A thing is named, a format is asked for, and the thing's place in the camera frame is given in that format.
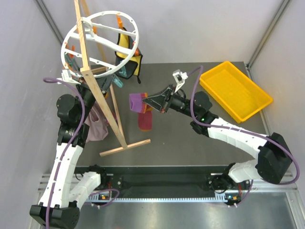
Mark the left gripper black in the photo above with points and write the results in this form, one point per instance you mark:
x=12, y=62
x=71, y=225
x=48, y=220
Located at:
x=83, y=86

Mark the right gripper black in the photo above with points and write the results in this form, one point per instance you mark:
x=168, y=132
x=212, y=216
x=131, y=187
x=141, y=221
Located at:
x=160, y=101

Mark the maroon sock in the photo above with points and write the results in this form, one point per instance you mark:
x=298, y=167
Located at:
x=144, y=111

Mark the pink sock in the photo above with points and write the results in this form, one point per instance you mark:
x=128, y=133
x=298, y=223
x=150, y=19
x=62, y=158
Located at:
x=98, y=124

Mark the white round clip hanger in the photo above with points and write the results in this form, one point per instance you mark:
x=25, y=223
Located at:
x=83, y=31

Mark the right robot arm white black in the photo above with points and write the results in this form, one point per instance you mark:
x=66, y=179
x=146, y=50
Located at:
x=271, y=156

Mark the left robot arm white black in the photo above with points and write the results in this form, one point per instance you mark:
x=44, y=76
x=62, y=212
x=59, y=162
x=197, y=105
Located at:
x=60, y=204

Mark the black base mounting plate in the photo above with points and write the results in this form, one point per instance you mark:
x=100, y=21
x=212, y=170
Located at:
x=203, y=177

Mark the yellow plastic tray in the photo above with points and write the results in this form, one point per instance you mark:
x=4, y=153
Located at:
x=235, y=92

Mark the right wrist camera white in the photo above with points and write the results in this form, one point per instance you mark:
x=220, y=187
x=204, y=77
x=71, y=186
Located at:
x=180, y=78

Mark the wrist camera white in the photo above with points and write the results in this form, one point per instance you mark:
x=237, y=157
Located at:
x=180, y=78
x=68, y=78

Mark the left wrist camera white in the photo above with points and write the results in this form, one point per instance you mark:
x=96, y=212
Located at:
x=68, y=78

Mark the grey slotted cable duct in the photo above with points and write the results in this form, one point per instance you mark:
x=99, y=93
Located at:
x=222, y=198

